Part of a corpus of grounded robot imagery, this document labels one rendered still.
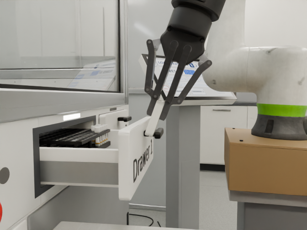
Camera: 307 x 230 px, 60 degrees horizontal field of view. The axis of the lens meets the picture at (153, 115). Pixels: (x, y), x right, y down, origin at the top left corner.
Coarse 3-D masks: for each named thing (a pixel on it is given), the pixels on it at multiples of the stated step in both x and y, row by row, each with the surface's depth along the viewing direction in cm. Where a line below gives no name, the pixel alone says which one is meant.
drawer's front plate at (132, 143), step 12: (144, 120) 56; (120, 132) 40; (132, 132) 42; (120, 144) 40; (132, 144) 42; (144, 144) 54; (120, 156) 40; (132, 156) 42; (120, 168) 40; (132, 168) 43; (144, 168) 55; (120, 180) 41; (132, 180) 43; (120, 192) 41; (132, 192) 43
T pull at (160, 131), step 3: (159, 129) 54; (162, 129) 55; (144, 132) 53; (156, 132) 50; (159, 132) 50; (162, 132) 54; (144, 135) 53; (153, 135) 53; (156, 135) 50; (159, 135) 50; (156, 138) 51; (159, 138) 51
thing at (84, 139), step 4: (100, 132) 58; (104, 132) 60; (84, 136) 52; (88, 136) 53; (92, 136) 52; (96, 136) 55; (76, 140) 48; (80, 140) 48; (84, 140) 48; (88, 140) 50; (72, 144) 47; (76, 144) 47; (80, 144) 47
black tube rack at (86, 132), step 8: (64, 128) 66; (40, 136) 52; (48, 136) 52; (56, 136) 52; (64, 136) 52; (72, 136) 53; (80, 136) 53; (40, 144) 60; (48, 144) 57; (56, 144) 60; (64, 144) 47; (88, 144) 56; (104, 144) 60
